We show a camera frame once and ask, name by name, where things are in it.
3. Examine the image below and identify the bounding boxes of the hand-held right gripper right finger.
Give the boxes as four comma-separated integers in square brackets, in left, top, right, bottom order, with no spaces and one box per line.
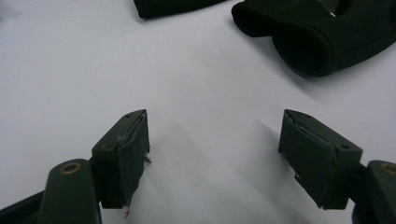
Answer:
[277,108,364,210]

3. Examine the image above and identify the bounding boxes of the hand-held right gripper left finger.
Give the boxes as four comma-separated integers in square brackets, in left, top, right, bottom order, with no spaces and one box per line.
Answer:
[92,108,150,210]

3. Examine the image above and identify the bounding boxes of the black glove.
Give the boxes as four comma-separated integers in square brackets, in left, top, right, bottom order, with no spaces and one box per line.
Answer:
[133,0,396,77]

